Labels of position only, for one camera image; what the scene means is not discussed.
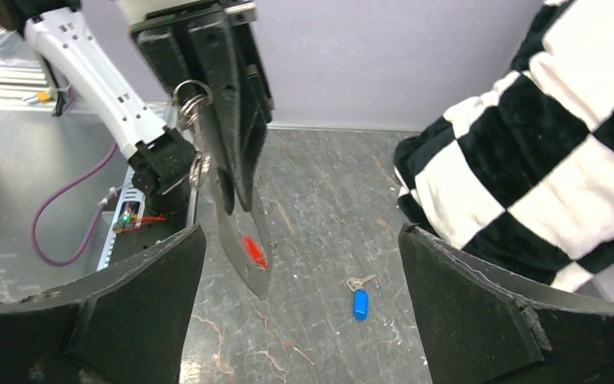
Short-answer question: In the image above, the key with red tag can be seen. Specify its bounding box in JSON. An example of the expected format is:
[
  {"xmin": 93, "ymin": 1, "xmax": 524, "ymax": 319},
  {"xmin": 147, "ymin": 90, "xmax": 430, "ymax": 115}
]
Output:
[{"xmin": 241, "ymin": 234, "xmax": 268, "ymax": 270}]

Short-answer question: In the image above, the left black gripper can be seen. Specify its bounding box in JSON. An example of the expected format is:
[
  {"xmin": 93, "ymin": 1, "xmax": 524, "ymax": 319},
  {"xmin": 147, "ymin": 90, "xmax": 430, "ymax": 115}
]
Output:
[{"xmin": 130, "ymin": 1, "xmax": 273, "ymax": 212}]

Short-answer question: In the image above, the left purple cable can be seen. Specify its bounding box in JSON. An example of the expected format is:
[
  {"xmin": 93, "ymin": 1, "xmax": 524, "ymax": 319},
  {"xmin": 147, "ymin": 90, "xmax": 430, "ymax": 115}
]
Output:
[{"xmin": 29, "ymin": 140, "xmax": 122, "ymax": 268}]

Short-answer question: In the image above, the white slotted cable duct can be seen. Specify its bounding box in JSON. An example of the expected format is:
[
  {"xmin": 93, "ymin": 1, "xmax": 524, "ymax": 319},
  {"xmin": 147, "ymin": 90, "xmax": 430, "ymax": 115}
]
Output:
[{"xmin": 97, "ymin": 184, "xmax": 144, "ymax": 271}]

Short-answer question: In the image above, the key with blue tag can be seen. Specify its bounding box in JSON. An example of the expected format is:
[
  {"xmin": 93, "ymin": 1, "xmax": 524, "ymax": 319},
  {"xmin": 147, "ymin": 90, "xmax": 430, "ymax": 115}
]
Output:
[{"xmin": 345, "ymin": 274, "xmax": 377, "ymax": 321}]

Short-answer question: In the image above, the aluminium frame rail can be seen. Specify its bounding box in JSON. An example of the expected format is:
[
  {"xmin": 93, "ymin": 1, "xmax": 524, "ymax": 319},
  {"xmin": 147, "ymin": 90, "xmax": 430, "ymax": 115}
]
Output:
[{"xmin": 0, "ymin": 27, "xmax": 76, "ymax": 116}]

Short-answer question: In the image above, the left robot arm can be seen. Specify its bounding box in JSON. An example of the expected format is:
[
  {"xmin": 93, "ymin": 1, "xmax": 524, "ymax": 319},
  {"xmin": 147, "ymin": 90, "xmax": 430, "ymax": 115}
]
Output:
[{"xmin": 0, "ymin": 1, "xmax": 273, "ymax": 213}]

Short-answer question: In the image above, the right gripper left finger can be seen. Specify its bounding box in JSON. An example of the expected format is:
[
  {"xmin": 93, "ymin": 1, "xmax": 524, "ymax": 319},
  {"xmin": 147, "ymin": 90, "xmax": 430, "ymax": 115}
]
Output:
[{"xmin": 0, "ymin": 226, "xmax": 206, "ymax": 383}]

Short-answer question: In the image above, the black white checkered blanket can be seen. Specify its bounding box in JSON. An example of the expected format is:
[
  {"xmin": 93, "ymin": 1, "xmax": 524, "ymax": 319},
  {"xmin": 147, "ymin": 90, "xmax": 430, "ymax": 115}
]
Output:
[{"xmin": 393, "ymin": 1, "xmax": 614, "ymax": 292}]

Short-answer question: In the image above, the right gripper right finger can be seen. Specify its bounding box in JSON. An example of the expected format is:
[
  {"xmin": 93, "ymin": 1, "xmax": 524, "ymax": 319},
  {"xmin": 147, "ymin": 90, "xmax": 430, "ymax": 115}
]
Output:
[{"xmin": 398, "ymin": 224, "xmax": 614, "ymax": 383}]

